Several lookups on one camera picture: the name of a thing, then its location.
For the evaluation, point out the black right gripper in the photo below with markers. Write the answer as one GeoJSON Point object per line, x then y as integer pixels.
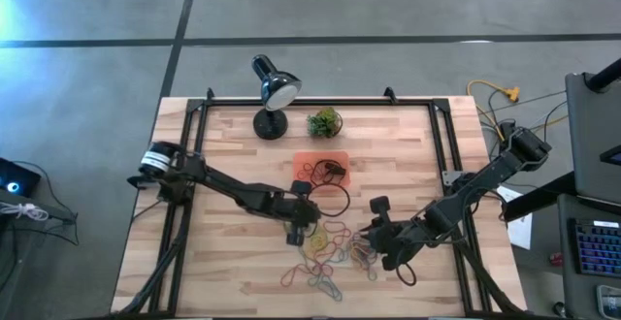
{"type": "Point", "coordinates": [395, 237]}

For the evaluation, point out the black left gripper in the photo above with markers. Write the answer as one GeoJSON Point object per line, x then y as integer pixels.
{"type": "Point", "coordinates": [303, 211]}

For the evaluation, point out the yellow rubber band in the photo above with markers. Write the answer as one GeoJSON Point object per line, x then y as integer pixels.
{"type": "Point", "coordinates": [313, 242]}

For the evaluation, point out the large thin black rubber band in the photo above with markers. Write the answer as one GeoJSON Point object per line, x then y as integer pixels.
{"type": "Point", "coordinates": [317, 162]}

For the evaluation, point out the thick black rubber band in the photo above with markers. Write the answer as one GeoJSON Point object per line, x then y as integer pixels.
{"type": "Point", "coordinates": [335, 169]}

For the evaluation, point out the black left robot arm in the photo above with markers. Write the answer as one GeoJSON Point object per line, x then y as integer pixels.
{"type": "Point", "coordinates": [228, 189]}

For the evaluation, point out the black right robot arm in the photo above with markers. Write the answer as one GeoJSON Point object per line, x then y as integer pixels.
{"type": "Point", "coordinates": [485, 179]}

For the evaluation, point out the orange translucent plastic bin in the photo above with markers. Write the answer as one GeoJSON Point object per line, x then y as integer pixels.
{"type": "Point", "coordinates": [303, 156]}

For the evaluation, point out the small green potted plant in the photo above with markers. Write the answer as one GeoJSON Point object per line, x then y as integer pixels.
{"type": "Point", "coordinates": [324, 123]}

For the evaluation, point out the black desk lamp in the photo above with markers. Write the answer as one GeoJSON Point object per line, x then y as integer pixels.
{"type": "Point", "coordinates": [270, 125]}

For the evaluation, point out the grey metal mounting plate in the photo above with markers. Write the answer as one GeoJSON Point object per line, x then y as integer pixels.
{"type": "Point", "coordinates": [448, 177]}

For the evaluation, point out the white paper sheet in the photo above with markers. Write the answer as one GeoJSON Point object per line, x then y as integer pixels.
{"type": "Point", "coordinates": [521, 233]}

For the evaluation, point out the black desk support beam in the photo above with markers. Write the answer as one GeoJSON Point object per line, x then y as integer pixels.
{"type": "Point", "coordinates": [538, 196]}

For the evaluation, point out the small red object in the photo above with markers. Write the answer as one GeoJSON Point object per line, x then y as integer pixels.
{"type": "Point", "coordinates": [556, 259]}

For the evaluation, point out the dark grey side desk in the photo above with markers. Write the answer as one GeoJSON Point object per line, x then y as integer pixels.
{"type": "Point", "coordinates": [567, 262]}

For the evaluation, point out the backlit computer keyboard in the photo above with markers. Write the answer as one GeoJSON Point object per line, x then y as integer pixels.
{"type": "Point", "coordinates": [599, 247]}

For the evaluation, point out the grey workstation desk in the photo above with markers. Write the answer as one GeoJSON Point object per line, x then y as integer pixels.
{"type": "Point", "coordinates": [592, 136]}

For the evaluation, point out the light grey handheld device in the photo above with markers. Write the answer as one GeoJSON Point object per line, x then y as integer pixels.
{"type": "Point", "coordinates": [610, 298]}

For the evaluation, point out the black stand pole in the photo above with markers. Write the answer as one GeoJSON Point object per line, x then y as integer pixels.
{"type": "Point", "coordinates": [604, 77]}

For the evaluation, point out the black box with blue light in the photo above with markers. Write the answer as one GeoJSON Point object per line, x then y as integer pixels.
{"type": "Point", "coordinates": [24, 177]}

